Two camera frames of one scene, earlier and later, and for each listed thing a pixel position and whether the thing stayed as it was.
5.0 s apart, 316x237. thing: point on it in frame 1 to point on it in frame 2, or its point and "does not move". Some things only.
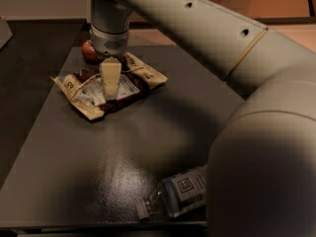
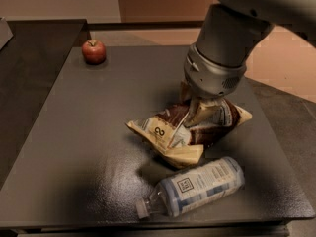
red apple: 89,52 does not move
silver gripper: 110,43 to 210,76
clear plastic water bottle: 176,195 does not move
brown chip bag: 94,90 to 181,138
